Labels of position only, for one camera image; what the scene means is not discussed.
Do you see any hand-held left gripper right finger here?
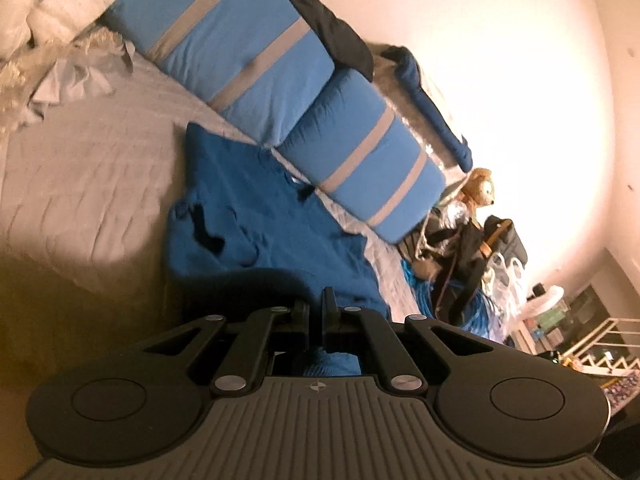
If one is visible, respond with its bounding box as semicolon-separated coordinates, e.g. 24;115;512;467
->
322;287;496;393

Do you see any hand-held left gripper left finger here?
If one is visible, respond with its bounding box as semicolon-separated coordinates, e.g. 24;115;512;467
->
132;301;312;395

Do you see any blue sweatshirt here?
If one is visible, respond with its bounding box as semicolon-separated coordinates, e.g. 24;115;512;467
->
165;122;393;378

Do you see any tan plush toy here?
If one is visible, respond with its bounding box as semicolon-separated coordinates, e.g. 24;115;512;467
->
415;257;442;281

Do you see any striped woven bag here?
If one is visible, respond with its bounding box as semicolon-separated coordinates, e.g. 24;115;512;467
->
400;207;453;263

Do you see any black garment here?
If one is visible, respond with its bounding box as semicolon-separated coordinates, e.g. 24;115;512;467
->
450;220;488;271

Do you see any clear crinkled plastic bag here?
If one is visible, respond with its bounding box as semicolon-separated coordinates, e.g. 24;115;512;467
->
440;200;473;231

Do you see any blue pillow with grey stripes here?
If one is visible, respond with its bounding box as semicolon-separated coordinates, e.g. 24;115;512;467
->
275;67;447;243
102;0;336;146

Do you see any white plastic bag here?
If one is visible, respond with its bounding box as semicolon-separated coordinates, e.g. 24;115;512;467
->
480;252;531;346

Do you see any brown teddy bear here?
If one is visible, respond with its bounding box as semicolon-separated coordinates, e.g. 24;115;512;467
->
460;167;498;221

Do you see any black bag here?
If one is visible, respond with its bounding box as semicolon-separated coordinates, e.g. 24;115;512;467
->
482;215;528;266

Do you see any white round container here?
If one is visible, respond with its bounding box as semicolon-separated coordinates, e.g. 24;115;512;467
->
520;285;566;321

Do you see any dark blue blanket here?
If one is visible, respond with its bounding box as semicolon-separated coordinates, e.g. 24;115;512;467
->
380;45;473;173

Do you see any dark shelf unit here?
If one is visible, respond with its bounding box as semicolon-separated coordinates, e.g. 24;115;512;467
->
565;284;621;322

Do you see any white metal rack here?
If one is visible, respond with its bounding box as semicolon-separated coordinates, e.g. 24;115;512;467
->
560;317;640;376

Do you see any black cloth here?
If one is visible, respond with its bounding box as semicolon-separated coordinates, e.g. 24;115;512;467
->
257;0;375;81

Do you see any patterned rug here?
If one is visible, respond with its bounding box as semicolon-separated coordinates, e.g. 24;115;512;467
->
604;370;640;407

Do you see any light grey cloth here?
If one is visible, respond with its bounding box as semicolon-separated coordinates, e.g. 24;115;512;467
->
30;42;136;111

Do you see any beige lace cloth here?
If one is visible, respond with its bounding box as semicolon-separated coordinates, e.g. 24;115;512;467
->
0;27;126;133

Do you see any white duvet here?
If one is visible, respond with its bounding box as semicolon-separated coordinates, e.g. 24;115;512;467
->
0;0;151;56

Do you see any tan strap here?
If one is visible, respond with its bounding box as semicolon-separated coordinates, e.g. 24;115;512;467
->
480;220;511;256

